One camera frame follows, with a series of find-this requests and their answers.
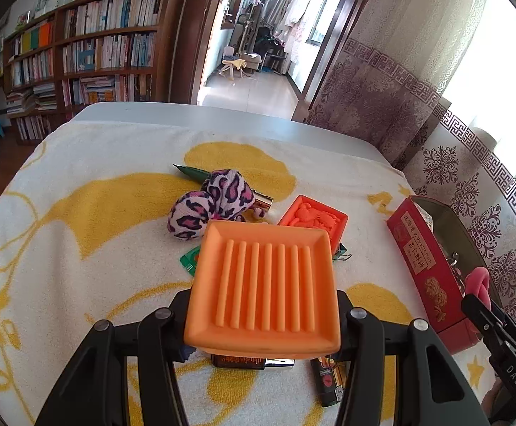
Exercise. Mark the brown door frame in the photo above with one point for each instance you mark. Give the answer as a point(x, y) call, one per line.
point(343, 22)

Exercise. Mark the brown wooden bookshelf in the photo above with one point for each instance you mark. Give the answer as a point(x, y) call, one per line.
point(169, 44)

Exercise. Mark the white yellow printed towel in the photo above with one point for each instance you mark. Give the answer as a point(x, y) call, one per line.
point(84, 230)

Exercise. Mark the leopard print plush scrunchie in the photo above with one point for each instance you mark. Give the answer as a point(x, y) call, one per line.
point(213, 204)

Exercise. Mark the red-orange plastic tray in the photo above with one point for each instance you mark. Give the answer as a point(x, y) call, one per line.
point(315, 222)

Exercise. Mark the wooden coat rack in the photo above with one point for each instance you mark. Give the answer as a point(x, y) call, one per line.
point(258, 17)

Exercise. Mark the small wooden stool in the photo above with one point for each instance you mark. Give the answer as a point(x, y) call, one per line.
point(235, 64)

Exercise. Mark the hanging pale clothes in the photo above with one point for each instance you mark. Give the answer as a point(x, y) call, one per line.
point(302, 9)

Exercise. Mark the small black spray vial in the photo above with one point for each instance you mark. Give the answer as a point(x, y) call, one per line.
point(326, 384)

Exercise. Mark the red tin box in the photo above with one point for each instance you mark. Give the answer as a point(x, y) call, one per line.
point(426, 275)

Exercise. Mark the brown cosmetic bottle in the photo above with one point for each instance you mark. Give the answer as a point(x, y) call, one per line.
point(244, 362)

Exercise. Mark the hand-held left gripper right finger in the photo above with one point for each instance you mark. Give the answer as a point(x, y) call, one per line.
point(362, 333)

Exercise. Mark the green paper packet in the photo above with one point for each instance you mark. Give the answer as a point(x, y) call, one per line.
point(191, 262)

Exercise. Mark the rows of books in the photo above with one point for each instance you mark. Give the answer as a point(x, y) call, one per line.
point(107, 13)

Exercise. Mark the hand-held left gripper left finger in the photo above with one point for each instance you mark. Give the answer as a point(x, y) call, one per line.
point(160, 333)

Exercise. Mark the knotted pink foam curler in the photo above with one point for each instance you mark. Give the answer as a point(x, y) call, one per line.
point(477, 282)

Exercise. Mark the patterned purple curtain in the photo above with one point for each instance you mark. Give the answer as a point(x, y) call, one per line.
point(395, 97)

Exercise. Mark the brown wooden door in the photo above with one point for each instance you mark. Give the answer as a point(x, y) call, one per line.
point(204, 31)

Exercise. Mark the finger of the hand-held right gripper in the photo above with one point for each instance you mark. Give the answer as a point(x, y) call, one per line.
point(502, 350)

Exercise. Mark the teal binder clip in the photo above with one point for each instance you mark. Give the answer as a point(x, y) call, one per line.
point(341, 253)

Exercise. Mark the orange ribbed plastic tray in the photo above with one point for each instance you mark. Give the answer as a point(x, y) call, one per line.
point(262, 284)

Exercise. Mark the black chair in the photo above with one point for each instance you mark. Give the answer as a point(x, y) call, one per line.
point(271, 49)

